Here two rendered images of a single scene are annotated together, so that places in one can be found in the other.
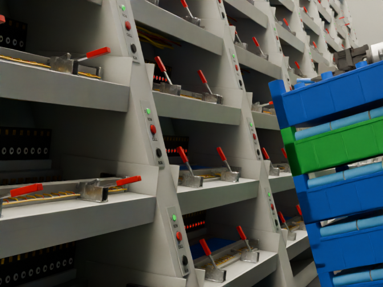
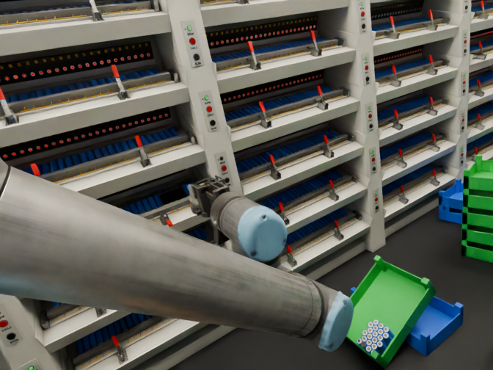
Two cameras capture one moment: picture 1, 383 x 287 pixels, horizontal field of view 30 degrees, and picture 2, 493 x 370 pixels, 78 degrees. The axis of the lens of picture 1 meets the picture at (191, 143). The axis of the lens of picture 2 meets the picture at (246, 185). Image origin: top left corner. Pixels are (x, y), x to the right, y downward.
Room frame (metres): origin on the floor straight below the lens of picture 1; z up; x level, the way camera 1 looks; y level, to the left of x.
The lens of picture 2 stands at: (1.95, -1.14, 0.92)
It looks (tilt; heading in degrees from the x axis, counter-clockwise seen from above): 19 degrees down; 46
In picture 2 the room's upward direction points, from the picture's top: 13 degrees counter-clockwise
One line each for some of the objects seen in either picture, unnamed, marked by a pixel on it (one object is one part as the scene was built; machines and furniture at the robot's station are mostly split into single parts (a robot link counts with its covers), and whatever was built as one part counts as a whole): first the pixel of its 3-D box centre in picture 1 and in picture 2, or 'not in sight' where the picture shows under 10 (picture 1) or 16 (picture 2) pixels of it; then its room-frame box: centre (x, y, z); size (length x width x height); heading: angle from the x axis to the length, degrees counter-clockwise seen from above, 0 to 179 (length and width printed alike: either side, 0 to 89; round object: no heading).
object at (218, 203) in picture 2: (379, 57); (230, 213); (2.34, -0.67, 0.66); 0.10 x 0.05 x 0.09; 161
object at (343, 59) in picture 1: (354, 61); (216, 200); (2.37, -0.59, 0.66); 0.12 x 0.08 x 0.09; 71
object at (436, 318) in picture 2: not in sight; (403, 305); (2.88, -0.84, 0.04); 0.30 x 0.20 x 0.08; 71
